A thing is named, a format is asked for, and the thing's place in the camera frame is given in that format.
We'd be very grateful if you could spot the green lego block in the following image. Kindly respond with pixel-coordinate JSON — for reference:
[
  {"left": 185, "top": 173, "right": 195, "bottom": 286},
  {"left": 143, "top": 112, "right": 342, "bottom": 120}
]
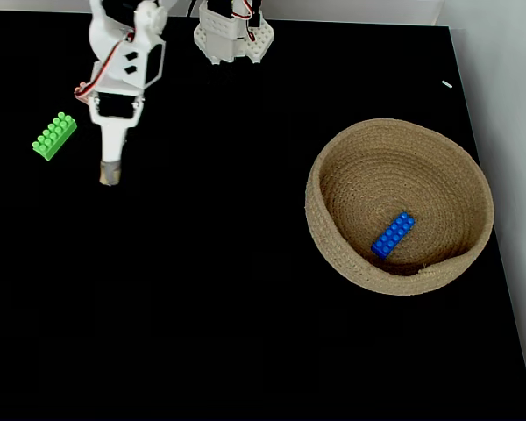
[{"left": 32, "top": 111, "right": 78, "bottom": 162}]

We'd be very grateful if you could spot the woven rope basket tray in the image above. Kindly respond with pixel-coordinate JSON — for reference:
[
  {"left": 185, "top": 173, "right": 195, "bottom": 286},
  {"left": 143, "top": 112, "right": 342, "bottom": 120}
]
[{"left": 304, "top": 118, "right": 495, "bottom": 296}]

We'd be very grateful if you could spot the red and white wire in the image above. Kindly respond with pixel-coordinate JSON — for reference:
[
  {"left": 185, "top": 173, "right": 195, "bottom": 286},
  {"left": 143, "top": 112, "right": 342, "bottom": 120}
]
[{"left": 75, "top": 31, "right": 136, "bottom": 100}]

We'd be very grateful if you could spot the blue lego block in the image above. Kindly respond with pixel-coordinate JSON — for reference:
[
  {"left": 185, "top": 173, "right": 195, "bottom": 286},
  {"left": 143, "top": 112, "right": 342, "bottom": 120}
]
[{"left": 370, "top": 211, "right": 416, "bottom": 260}]

